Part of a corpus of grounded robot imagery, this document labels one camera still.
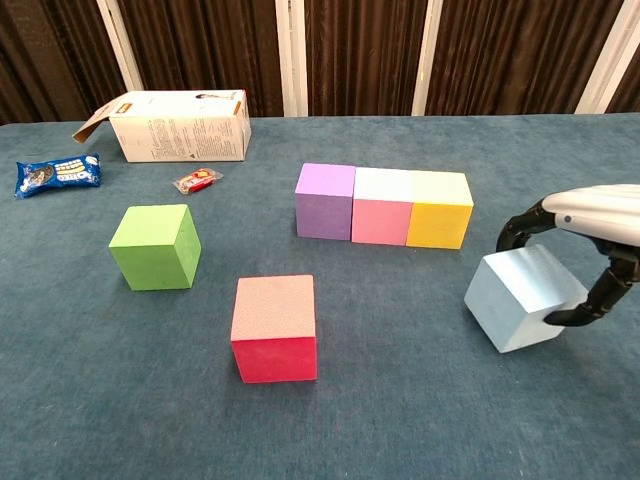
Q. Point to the green foam cube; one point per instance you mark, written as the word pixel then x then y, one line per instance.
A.
pixel 150 250

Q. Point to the blue Oreo cookie packet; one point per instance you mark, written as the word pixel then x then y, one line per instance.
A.
pixel 55 175

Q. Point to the white cardboard carton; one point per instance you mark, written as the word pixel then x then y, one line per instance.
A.
pixel 180 135

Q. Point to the dark brown curtain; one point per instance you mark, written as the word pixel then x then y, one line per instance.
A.
pixel 200 50

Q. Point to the light blue foam cube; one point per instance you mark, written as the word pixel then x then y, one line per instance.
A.
pixel 520 300

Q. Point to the red foam cube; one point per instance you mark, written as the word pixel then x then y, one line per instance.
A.
pixel 275 330

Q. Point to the teal felt table cover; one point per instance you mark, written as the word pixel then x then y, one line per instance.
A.
pixel 400 400

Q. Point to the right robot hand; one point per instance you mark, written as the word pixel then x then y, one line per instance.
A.
pixel 600 210

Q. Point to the small red candy wrapper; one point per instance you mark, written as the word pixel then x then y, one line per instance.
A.
pixel 197 181

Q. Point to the yellow foam cube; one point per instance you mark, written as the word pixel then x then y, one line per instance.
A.
pixel 440 225

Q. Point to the purple foam cube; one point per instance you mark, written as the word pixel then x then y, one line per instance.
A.
pixel 322 210

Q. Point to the pink foam cube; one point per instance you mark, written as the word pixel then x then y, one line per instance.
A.
pixel 382 220

